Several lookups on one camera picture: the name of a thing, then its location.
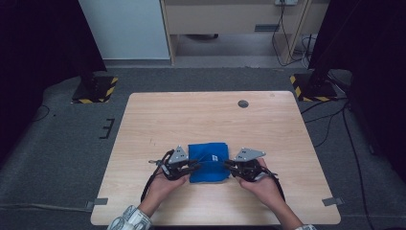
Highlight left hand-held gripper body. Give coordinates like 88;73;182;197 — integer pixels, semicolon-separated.
160;145;192;182

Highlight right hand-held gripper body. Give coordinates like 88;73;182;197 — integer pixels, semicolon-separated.
233;147;273;183

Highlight blue cloth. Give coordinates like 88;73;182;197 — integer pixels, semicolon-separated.
187;142;232;184

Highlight person's right hand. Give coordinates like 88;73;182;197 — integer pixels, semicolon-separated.
237;158;285;209

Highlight person's left hand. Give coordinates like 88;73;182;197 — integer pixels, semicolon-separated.
147;173;190;209

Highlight grey tape strip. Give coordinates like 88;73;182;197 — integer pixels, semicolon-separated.
84;197;110;211
321;196;346;207

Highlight black striped stand base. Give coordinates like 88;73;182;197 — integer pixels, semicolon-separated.
71;65;120;104
289;63;339;103

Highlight grey desk label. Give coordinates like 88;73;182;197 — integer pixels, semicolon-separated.
254;23;282;34

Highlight light wooden desk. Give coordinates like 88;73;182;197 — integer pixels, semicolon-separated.
159;0;331;67

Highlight white cabinet panel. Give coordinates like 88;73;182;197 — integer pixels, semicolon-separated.
78;0;171;61

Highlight black curtain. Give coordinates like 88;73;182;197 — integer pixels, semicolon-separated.
0;0;108;164
307;0;406;181

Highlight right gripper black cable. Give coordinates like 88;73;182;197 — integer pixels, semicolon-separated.
261;168;286;202

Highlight long black floor cable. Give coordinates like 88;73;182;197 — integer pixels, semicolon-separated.
341;104;377;230

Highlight black hanging power cables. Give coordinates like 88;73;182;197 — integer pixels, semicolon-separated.
270;0;317;68

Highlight thin black floor cable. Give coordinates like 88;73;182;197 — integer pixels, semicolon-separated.
32;103;52;124

